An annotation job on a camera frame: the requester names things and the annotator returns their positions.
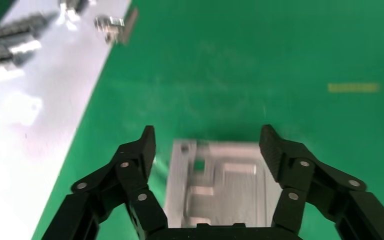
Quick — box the silver binder clip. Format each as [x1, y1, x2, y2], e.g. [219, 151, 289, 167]
[94, 6, 140, 46]

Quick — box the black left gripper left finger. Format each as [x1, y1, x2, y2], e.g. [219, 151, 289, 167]
[41, 125, 168, 240]

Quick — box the short grey metal rail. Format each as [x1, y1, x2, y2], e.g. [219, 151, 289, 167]
[0, 13, 49, 39]
[0, 39, 44, 72]

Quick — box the silver sheet metal bracket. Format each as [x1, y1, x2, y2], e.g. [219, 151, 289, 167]
[163, 139, 284, 229]

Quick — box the yellow square mark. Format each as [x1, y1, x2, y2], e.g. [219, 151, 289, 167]
[327, 82, 381, 94]

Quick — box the green table mat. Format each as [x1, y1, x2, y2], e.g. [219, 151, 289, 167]
[31, 0, 384, 240]

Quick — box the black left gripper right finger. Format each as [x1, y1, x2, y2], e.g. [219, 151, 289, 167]
[259, 124, 384, 240]

